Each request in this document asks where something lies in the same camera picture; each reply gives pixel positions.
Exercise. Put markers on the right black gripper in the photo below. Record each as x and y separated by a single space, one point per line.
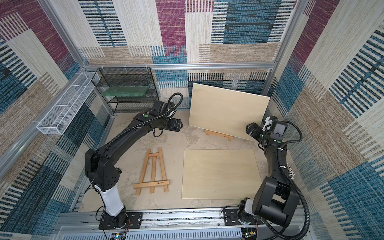
254 131

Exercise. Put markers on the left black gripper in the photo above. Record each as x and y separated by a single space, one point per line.
174 125

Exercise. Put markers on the light wooden board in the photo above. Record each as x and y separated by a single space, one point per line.
226 111
220 175

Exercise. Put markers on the small wooden easel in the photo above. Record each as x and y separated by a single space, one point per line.
152 159
229 138

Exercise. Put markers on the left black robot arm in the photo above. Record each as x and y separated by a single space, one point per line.
100 164

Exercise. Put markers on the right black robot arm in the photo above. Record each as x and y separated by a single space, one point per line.
276 200

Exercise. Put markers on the green board on shelf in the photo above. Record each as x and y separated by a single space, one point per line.
126 92

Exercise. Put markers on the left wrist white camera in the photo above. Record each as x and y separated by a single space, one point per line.
171 108

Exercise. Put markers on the wrist white camera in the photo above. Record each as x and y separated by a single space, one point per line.
268 123
171 108

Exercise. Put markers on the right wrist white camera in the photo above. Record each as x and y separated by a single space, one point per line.
268 123

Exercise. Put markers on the black wire mesh shelf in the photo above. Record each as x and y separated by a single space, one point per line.
105 78

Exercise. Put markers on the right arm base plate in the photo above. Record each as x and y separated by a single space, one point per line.
230 216

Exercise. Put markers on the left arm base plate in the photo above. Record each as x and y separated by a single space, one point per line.
128 220

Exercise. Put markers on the aluminium front rail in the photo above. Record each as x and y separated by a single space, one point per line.
169 224

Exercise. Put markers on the white wire mesh basket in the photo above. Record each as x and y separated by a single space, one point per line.
62 113

